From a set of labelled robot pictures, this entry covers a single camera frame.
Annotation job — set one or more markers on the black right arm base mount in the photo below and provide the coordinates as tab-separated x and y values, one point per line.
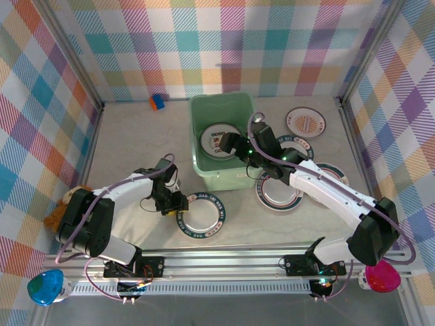
295	265

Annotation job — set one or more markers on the pink dome button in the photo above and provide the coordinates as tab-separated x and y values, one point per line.
384	280

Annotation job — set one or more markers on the teal red rim plate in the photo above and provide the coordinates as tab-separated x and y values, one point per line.
275	197
334	171

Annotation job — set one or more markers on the blue lettered rim plate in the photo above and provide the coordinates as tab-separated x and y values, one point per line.
304	144
200	217

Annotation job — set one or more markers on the small circuit board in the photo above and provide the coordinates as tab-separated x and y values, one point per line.
130	288
323	285

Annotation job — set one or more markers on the orange sunburst plate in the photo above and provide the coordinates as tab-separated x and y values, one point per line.
306	122

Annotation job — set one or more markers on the brown teddy bear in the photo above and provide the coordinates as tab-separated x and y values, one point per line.
54	219

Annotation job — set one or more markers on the aluminium side rail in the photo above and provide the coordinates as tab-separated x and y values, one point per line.
357	153

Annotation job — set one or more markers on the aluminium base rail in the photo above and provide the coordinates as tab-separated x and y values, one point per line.
221	263

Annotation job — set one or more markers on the red characters plate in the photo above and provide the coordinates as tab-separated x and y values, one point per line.
210	142

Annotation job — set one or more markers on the colourful puzzle cube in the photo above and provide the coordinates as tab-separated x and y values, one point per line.
157	102

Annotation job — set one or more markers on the blue dome button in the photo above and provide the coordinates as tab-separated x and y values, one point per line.
46	287

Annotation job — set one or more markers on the aluminium frame post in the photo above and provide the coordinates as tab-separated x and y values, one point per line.
75	56
368	51

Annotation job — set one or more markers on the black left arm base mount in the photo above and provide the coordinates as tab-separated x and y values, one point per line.
153	266

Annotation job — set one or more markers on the green plastic bin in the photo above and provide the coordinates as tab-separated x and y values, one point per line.
224	180

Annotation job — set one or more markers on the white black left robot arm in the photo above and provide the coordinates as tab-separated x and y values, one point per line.
129	190

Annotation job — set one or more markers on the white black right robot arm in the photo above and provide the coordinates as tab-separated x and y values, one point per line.
326	190

